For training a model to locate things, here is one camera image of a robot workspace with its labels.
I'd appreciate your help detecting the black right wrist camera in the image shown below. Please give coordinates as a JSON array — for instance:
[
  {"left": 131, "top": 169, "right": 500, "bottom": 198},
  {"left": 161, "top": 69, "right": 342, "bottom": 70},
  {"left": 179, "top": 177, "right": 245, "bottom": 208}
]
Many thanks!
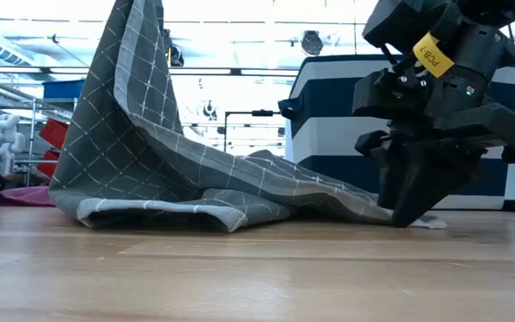
[{"left": 362, "top": 0, "right": 464, "bottom": 57}]

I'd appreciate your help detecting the black ceiling cable reel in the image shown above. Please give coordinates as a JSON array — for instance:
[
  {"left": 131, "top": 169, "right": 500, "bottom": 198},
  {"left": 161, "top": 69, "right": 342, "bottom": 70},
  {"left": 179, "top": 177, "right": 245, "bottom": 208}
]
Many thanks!
[
  {"left": 162, "top": 29, "right": 185, "bottom": 68},
  {"left": 300, "top": 30, "right": 325, "bottom": 57}
]

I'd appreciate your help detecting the metal shelf rack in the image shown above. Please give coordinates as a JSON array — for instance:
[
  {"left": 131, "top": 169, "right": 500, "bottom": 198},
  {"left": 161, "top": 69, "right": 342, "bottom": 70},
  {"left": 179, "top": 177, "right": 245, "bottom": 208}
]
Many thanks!
[{"left": 0, "top": 82, "right": 80, "bottom": 187}]

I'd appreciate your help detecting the grey white-checked towel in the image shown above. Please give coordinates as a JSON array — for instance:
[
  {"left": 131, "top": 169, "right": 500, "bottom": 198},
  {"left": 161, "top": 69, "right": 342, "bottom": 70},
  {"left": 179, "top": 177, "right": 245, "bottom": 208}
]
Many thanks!
[{"left": 47, "top": 0, "right": 447, "bottom": 233}]

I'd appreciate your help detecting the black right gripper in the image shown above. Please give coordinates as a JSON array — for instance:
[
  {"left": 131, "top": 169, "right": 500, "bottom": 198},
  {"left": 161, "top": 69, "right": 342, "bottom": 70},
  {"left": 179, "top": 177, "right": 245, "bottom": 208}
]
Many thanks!
[{"left": 350, "top": 26, "right": 515, "bottom": 229}]

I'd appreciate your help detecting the yellow cable label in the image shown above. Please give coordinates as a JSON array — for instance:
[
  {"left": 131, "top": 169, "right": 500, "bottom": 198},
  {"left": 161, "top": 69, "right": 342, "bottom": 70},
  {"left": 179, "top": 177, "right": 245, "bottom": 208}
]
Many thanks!
[{"left": 412, "top": 31, "right": 456, "bottom": 80}]

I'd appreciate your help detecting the magenta towel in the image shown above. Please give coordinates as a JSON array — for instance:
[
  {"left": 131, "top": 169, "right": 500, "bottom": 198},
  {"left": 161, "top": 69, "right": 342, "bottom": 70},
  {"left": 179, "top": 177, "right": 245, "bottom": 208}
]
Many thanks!
[{"left": 0, "top": 185, "right": 58, "bottom": 208}]

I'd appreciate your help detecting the small black ceiling reel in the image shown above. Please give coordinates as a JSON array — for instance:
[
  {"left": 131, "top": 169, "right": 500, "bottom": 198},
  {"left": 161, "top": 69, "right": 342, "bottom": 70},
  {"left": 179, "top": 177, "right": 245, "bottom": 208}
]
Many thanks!
[{"left": 202, "top": 100, "right": 218, "bottom": 122}]

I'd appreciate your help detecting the navy white striped basket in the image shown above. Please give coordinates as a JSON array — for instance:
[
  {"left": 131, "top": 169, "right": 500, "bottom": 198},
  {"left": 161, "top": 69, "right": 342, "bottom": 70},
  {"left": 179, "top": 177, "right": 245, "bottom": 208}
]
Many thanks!
[{"left": 278, "top": 54, "right": 515, "bottom": 211}]

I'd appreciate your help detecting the blue storage bin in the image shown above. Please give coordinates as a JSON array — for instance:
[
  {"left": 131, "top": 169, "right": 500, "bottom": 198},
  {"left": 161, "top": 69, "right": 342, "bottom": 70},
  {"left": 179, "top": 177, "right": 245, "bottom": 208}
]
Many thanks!
[{"left": 42, "top": 79, "right": 87, "bottom": 100}]

